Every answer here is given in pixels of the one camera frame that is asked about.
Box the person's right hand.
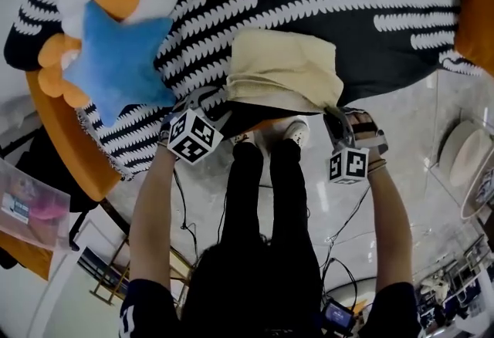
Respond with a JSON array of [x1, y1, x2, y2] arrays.
[[343, 107, 382, 139]]

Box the person's right white shoe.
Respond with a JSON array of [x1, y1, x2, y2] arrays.
[[283, 118, 311, 149]]

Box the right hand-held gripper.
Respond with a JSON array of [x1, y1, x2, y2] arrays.
[[323, 105, 388, 186]]

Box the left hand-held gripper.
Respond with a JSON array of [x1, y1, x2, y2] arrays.
[[167, 85, 233, 167]]

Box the orange flower pillow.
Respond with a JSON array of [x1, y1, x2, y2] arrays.
[[36, 33, 90, 108]]

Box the person's left forearm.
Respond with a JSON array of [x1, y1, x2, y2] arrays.
[[128, 141, 181, 292]]

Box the wooden rattan rack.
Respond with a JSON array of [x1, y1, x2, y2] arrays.
[[90, 235, 195, 307]]

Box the flat orange cushion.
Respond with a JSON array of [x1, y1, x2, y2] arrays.
[[0, 230, 53, 282]]

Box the person's right forearm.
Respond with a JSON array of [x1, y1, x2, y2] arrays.
[[365, 169, 414, 294]]

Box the black cable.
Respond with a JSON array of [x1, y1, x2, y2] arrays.
[[172, 169, 229, 265], [323, 184, 372, 249]]

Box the person's left white shoe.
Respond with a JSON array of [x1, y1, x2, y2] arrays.
[[230, 130, 256, 147]]

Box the round cream coffee table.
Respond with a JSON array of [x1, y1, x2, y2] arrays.
[[437, 117, 494, 221]]

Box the large orange cushion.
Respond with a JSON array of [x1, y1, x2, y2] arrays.
[[453, 0, 494, 78]]

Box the small device with purple screen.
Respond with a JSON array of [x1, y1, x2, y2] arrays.
[[321, 299, 356, 336]]

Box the person's white shoe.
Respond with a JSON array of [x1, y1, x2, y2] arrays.
[[283, 118, 311, 149], [230, 130, 256, 147]]

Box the blue star pillow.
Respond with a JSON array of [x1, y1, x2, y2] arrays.
[[63, 2, 177, 130]]

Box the grey blue cloth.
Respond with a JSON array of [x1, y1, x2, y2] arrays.
[[475, 167, 494, 207]]

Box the person's navy shirt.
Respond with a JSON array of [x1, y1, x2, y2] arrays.
[[118, 278, 422, 338]]

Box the cream cloth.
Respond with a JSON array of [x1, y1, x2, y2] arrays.
[[225, 28, 345, 114]]

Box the person's black trousers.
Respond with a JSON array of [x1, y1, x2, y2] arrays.
[[182, 138, 322, 338]]

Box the clear plastic storage box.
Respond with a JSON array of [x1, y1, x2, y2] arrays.
[[0, 157, 73, 252]]

